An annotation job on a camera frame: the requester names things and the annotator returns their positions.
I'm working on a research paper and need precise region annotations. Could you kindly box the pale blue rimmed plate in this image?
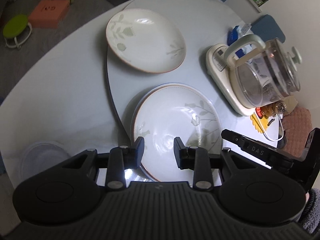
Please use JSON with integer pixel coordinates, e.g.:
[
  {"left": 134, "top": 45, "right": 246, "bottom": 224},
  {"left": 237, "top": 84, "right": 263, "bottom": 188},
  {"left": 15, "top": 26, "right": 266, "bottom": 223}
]
[{"left": 130, "top": 82, "right": 223, "bottom": 182}]

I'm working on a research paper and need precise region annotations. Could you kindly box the glass kettle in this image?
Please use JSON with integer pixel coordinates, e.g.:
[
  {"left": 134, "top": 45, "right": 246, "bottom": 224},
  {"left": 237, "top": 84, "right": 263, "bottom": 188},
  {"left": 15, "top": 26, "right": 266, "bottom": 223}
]
[{"left": 223, "top": 34, "right": 303, "bottom": 109}]

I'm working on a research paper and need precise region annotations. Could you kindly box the white cable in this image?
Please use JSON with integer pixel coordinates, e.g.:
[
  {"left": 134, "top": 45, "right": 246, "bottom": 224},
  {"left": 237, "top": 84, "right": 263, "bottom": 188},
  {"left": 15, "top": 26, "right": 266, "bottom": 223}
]
[{"left": 260, "top": 115, "right": 286, "bottom": 142}]

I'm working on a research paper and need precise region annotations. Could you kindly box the orange box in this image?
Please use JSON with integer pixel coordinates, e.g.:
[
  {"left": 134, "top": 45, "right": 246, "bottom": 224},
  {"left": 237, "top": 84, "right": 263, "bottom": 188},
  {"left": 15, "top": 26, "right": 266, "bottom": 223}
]
[{"left": 28, "top": 0, "right": 71, "bottom": 29}]

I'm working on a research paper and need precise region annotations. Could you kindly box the yellow scalloped coaster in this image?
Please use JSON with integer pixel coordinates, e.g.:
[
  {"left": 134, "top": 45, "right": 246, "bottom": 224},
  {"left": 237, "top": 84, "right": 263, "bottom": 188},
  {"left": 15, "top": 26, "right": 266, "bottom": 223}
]
[{"left": 251, "top": 112, "right": 283, "bottom": 133}]

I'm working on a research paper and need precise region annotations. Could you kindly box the white leaf print plate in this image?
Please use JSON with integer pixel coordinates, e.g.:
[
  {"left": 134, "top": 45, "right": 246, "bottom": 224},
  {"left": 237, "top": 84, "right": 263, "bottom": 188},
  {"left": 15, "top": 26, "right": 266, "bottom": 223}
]
[
  {"left": 106, "top": 8, "right": 187, "bottom": 74},
  {"left": 132, "top": 85, "right": 223, "bottom": 182}
]

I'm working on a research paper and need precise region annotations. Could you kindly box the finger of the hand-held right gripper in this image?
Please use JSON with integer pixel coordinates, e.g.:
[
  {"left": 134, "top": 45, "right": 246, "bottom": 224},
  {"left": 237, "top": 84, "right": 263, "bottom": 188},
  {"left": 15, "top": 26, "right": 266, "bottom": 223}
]
[{"left": 221, "top": 129, "right": 248, "bottom": 152}]

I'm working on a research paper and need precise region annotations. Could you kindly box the blue tissue packet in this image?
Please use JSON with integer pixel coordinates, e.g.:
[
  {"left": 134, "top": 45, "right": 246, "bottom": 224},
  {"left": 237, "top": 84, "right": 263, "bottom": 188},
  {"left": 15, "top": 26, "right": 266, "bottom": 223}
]
[{"left": 227, "top": 23, "right": 253, "bottom": 58}]

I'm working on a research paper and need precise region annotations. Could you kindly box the brown textured chair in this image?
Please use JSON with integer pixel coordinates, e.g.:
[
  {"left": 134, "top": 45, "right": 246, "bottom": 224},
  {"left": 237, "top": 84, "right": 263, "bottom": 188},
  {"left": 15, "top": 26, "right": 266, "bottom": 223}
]
[{"left": 277, "top": 96, "right": 313, "bottom": 148}]

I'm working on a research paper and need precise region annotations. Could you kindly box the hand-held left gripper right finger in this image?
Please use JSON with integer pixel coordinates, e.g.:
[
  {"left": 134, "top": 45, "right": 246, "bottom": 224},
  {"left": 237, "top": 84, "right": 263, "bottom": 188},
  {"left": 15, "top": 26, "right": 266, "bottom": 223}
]
[{"left": 174, "top": 137, "right": 253, "bottom": 190}]

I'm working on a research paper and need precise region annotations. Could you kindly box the clear plastic bowl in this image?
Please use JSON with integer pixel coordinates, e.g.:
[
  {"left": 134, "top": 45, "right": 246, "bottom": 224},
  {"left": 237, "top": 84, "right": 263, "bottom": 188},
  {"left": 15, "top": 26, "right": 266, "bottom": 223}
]
[{"left": 20, "top": 141, "right": 72, "bottom": 181}]

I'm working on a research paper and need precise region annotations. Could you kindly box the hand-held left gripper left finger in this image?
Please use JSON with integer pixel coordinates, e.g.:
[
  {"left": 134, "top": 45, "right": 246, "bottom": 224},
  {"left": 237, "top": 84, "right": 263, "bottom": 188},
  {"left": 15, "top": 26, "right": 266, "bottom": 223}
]
[{"left": 61, "top": 137, "right": 146, "bottom": 189}]

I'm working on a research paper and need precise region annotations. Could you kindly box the brown ornament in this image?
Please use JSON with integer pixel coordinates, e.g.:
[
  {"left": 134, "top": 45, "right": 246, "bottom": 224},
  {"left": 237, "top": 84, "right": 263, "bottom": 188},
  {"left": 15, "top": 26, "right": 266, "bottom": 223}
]
[{"left": 255, "top": 100, "right": 288, "bottom": 118}]

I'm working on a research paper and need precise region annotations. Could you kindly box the green round stool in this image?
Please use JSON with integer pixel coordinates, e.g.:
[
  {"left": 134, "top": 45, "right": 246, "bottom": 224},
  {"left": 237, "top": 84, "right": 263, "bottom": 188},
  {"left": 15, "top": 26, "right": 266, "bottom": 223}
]
[{"left": 3, "top": 14, "right": 33, "bottom": 49}]

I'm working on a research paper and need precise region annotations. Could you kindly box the cream kettle base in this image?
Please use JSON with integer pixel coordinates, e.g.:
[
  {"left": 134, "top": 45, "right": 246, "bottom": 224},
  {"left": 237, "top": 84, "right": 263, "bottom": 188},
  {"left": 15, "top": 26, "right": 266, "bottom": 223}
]
[{"left": 205, "top": 43, "right": 258, "bottom": 117}]

